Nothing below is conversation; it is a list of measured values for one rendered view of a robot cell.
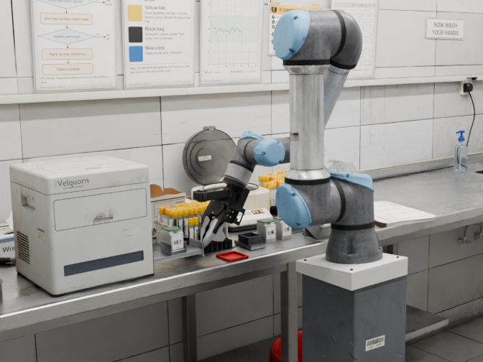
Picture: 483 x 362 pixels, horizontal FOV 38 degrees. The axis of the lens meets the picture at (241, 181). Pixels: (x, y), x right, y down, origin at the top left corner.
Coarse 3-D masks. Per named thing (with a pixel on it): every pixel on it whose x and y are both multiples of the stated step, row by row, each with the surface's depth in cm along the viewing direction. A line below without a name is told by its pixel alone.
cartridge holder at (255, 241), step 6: (240, 234) 214; (246, 234) 215; (252, 234) 215; (258, 234) 213; (234, 240) 216; (240, 240) 213; (246, 240) 211; (252, 240) 211; (258, 240) 212; (246, 246) 211; (252, 246) 209; (258, 246) 210; (264, 246) 211
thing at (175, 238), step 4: (164, 232) 193; (168, 232) 191; (172, 232) 191; (176, 232) 192; (180, 232) 193; (164, 236) 193; (168, 236) 191; (172, 236) 190; (176, 236) 191; (180, 236) 192; (164, 240) 193; (168, 240) 191; (172, 240) 191; (176, 240) 191; (180, 240) 192; (172, 244) 191; (176, 244) 191; (180, 244) 192; (172, 248) 191; (176, 248) 192; (180, 248) 192
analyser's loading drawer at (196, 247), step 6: (192, 240) 200; (162, 246) 194; (168, 246) 191; (186, 246) 193; (192, 246) 199; (198, 246) 197; (156, 252) 194; (162, 252) 194; (168, 252) 191; (174, 252) 191; (180, 252) 192; (186, 252) 193; (192, 252) 194; (198, 252) 195; (156, 258) 188; (162, 258) 188; (168, 258) 189; (174, 258) 191
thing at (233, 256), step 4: (228, 252) 204; (232, 252) 205; (236, 252) 205; (216, 256) 202; (220, 256) 200; (224, 256) 202; (228, 256) 202; (232, 256) 202; (236, 256) 202; (240, 256) 202; (244, 256) 200; (248, 256) 201; (224, 260) 199; (228, 260) 197; (232, 260) 197; (236, 260) 198
